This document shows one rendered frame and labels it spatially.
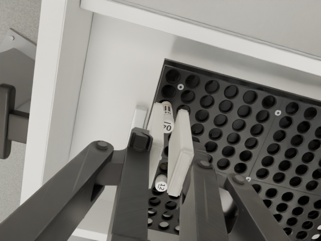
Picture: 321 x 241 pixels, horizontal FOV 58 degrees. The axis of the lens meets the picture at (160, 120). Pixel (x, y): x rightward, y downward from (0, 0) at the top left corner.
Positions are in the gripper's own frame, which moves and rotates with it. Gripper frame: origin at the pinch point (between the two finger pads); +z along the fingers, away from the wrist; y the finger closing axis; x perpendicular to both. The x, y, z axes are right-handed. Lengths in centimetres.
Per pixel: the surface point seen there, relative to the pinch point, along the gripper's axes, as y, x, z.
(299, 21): 14.3, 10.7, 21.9
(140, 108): -2.3, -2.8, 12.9
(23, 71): -45, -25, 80
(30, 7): -51, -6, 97
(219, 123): 6.0, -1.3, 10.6
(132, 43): -4.8, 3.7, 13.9
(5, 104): -13.6, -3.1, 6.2
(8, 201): -53, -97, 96
